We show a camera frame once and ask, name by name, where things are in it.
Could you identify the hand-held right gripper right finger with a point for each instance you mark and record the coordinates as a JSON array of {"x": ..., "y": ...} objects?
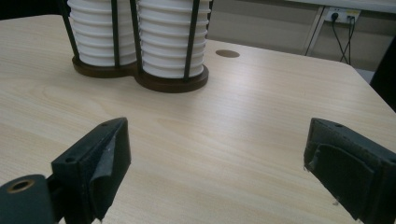
[{"x": 358, "y": 161}]

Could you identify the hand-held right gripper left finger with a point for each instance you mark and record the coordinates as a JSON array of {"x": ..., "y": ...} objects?
[{"x": 77, "y": 174}]

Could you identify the dark furniture edge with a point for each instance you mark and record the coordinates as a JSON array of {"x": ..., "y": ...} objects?
[{"x": 387, "y": 77}]

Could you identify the dark wooden rack with rods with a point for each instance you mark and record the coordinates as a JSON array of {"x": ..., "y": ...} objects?
[{"x": 169, "y": 84}]

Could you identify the white metal desk leg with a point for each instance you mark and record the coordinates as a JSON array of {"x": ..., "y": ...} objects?
[{"x": 314, "y": 31}]

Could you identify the stack of white cups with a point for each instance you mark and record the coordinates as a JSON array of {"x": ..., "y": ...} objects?
[
  {"x": 93, "y": 34},
  {"x": 163, "y": 37}
]

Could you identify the white power socket strip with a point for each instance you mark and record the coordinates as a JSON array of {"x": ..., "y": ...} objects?
[{"x": 343, "y": 12}]

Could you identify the white desk top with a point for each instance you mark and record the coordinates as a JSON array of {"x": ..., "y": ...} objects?
[{"x": 358, "y": 3}]

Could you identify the brown round table grommet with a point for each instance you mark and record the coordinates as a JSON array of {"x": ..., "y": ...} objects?
[{"x": 227, "y": 53}]

